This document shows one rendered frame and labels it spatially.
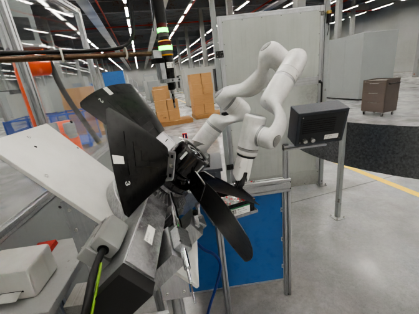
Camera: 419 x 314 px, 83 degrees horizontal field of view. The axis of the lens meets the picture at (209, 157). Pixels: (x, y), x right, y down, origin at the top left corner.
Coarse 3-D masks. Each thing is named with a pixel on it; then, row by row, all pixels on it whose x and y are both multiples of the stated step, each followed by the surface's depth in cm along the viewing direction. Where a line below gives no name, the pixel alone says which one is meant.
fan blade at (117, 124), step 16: (112, 112) 49; (112, 128) 47; (128, 128) 52; (112, 144) 46; (128, 144) 51; (144, 144) 56; (160, 144) 63; (112, 160) 45; (128, 160) 49; (144, 160) 55; (160, 160) 62; (128, 176) 49; (144, 176) 55; (160, 176) 63; (128, 192) 48; (144, 192) 54; (128, 208) 47
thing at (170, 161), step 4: (168, 152) 68; (172, 152) 70; (168, 160) 69; (172, 160) 71; (168, 164) 69; (168, 168) 69; (172, 168) 71; (168, 172) 69; (172, 172) 72; (168, 176) 70; (172, 176) 72; (168, 180) 69
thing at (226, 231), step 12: (204, 192) 72; (204, 204) 74; (216, 204) 67; (216, 216) 70; (228, 216) 63; (228, 228) 67; (240, 228) 56; (228, 240) 71; (240, 240) 63; (240, 252) 68; (252, 252) 58
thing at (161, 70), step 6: (156, 54) 73; (156, 60) 73; (162, 60) 74; (156, 66) 76; (162, 66) 75; (162, 72) 75; (162, 78) 76; (168, 78) 76; (174, 78) 76; (180, 78) 79
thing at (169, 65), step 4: (164, 56) 75; (168, 56) 76; (168, 60) 76; (172, 60) 77; (168, 64) 76; (172, 64) 77; (168, 68) 76; (172, 68) 77; (168, 72) 77; (172, 72) 77; (168, 76) 77; (172, 76) 78; (168, 84) 79; (172, 84) 79; (168, 88) 80; (172, 88) 79
